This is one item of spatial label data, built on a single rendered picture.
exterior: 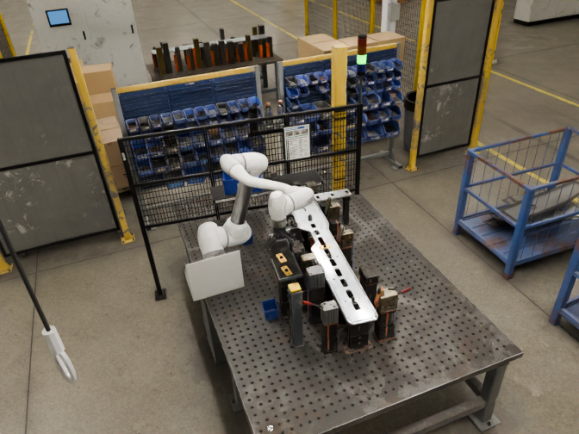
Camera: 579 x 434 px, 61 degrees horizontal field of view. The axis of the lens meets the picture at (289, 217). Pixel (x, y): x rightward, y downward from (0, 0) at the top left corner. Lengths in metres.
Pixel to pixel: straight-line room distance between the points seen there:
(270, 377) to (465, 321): 1.27
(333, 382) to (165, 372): 1.55
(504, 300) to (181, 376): 2.74
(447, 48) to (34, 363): 5.07
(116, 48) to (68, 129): 4.89
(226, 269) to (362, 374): 1.12
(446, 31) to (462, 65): 0.51
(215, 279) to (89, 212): 2.22
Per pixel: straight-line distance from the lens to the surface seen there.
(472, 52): 6.24
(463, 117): 6.53
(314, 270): 2.92
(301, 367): 2.95
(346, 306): 2.86
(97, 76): 7.47
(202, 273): 3.30
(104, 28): 9.52
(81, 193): 5.14
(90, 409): 3.98
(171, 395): 3.85
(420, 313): 3.30
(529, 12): 13.73
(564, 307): 4.43
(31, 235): 5.38
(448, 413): 3.44
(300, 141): 3.98
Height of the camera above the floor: 3.00
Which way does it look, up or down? 34 degrees down
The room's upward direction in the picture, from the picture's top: 3 degrees counter-clockwise
